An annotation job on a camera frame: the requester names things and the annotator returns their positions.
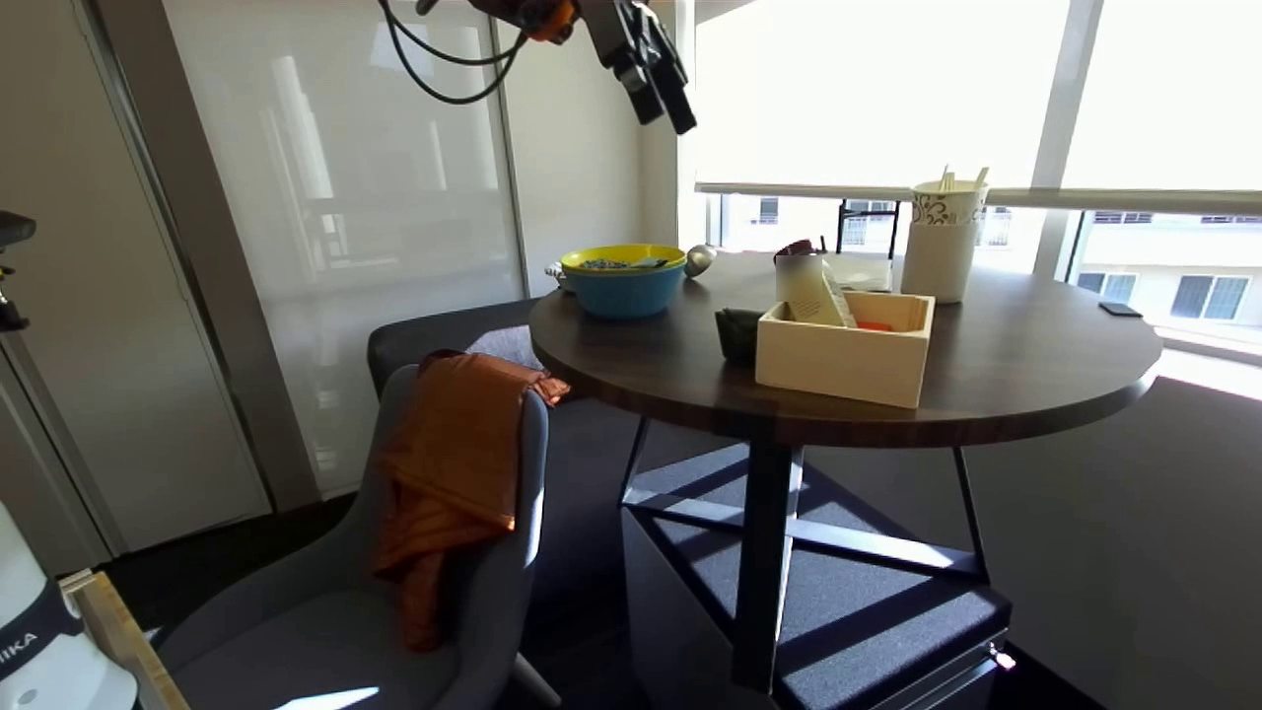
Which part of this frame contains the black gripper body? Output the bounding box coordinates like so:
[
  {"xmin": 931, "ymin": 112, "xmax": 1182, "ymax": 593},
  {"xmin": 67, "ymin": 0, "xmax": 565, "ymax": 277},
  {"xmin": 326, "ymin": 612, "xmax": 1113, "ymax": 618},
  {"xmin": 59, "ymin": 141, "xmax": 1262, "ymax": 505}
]
[{"xmin": 570, "ymin": 0, "xmax": 670, "ymax": 92}]

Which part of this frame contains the white window railing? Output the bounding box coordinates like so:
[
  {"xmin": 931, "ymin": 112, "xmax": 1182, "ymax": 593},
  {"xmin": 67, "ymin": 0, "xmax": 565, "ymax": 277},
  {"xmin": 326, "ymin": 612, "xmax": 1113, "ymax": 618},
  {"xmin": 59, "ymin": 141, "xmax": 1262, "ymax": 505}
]
[{"xmin": 691, "ymin": 177, "xmax": 1262, "ymax": 221}]

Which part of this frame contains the small silver round pot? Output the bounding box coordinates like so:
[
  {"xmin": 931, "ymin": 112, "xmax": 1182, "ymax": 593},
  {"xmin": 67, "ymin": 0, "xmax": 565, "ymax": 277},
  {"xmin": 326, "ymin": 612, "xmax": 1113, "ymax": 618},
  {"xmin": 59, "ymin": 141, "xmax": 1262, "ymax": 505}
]
[{"xmin": 678, "ymin": 242, "xmax": 720, "ymax": 284}]

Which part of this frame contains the black tripod head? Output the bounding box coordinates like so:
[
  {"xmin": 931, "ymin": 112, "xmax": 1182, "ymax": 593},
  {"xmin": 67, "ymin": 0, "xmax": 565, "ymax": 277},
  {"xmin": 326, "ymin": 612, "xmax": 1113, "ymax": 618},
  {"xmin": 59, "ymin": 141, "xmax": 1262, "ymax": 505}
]
[{"xmin": 0, "ymin": 207, "xmax": 39, "ymax": 336}]

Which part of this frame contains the blue bowl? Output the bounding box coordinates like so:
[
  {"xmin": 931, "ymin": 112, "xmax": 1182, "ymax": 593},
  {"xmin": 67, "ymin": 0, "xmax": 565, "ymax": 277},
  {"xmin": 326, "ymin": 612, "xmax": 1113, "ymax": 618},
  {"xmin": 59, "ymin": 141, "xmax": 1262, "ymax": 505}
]
[{"xmin": 548, "ymin": 266, "xmax": 691, "ymax": 329}]

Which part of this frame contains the yellow bowl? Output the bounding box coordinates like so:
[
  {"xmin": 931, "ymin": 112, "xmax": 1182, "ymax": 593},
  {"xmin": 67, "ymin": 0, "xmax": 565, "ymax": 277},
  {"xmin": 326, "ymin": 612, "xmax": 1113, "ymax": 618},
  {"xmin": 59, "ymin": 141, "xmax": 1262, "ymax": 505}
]
[{"xmin": 555, "ymin": 242, "xmax": 691, "ymax": 284}]

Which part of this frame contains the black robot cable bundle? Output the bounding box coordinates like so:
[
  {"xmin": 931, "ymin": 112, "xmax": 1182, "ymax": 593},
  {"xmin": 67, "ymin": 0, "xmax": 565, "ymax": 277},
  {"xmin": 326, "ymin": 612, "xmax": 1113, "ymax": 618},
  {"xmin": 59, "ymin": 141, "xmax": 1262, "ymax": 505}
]
[{"xmin": 376, "ymin": 0, "xmax": 534, "ymax": 112}]

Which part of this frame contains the white cover with black band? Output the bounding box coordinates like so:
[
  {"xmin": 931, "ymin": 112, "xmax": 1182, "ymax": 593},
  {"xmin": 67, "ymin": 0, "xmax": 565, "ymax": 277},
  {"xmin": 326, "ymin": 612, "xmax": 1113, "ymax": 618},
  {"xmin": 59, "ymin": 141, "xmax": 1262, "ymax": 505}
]
[{"xmin": 0, "ymin": 501, "xmax": 138, "ymax": 710}]

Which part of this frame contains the white jug with utensils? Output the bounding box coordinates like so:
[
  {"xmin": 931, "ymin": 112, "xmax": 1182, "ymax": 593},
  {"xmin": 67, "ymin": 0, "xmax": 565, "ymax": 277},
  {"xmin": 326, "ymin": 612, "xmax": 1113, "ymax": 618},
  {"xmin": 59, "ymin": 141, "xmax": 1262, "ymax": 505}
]
[{"xmin": 899, "ymin": 165, "xmax": 992, "ymax": 309}]

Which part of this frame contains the orange jacket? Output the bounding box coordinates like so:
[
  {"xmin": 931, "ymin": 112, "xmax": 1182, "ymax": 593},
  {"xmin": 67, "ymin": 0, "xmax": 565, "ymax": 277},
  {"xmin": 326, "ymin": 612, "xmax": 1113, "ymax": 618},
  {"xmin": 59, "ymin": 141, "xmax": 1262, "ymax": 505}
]
[{"xmin": 368, "ymin": 348, "xmax": 574, "ymax": 655}]

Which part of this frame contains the black balcony chair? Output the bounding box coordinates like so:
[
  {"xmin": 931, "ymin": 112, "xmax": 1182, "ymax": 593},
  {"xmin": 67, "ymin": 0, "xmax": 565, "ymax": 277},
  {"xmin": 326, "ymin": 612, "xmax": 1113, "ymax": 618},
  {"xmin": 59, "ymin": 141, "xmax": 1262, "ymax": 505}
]
[{"xmin": 833, "ymin": 195, "xmax": 907, "ymax": 262}]

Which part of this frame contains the spice bottle with black cap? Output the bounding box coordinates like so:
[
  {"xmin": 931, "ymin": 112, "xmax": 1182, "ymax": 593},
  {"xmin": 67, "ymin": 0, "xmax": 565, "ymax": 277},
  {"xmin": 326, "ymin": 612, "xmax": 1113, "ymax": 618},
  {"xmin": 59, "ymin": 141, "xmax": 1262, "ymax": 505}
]
[{"xmin": 769, "ymin": 236, "xmax": 861, "ymax": 333}]

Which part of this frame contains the dark upholstered seat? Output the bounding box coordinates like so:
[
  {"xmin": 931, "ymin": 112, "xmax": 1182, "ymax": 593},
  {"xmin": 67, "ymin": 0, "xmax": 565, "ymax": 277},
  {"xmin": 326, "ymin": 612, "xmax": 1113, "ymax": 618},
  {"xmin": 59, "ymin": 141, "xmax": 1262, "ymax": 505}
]
[{"xmin": 361, "ymin": 295, "xmax": 545, "ymax": 394}]

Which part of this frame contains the grey shell chair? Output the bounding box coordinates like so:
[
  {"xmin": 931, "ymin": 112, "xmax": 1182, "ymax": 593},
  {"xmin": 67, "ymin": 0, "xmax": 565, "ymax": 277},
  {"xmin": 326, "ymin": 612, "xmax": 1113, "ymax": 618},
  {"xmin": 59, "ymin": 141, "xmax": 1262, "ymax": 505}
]
[{"xmin": 155, "ymin": 361, "xmax": 561, "ymax": 710}]

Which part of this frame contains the small black cup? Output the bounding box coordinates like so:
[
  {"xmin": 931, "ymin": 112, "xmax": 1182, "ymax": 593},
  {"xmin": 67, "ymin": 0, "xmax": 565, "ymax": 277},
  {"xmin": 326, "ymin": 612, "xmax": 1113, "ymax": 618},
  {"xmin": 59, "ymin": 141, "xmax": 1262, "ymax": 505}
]
[{"xmin": 711, "ymin": 304, "xmax": 769, "ymax": 370}]

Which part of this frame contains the black table pedestal leg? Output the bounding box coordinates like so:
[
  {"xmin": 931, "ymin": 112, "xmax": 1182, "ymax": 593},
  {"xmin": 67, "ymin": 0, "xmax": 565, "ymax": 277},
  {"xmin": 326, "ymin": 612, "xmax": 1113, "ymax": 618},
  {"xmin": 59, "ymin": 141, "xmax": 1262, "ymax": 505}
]
[{"xmin": 724, "ymin": 434, "xmax": 807, "ymax": 697}]

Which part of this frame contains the light wooden stick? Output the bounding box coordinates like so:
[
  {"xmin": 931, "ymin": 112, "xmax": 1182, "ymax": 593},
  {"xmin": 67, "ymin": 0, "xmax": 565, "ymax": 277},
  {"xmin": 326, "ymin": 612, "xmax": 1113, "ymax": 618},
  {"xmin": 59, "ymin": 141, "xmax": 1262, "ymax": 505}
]
[{"xmin": 55, "ymin": 564, "xmax": 190, "ymax": 710}]

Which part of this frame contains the light wooden box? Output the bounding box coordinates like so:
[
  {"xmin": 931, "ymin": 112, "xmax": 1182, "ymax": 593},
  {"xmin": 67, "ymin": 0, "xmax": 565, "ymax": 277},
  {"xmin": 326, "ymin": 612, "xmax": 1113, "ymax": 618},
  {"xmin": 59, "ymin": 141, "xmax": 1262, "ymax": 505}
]
[{"xmin": 753, "ymin": 288, "xmax": 941, "ymax": 415}]

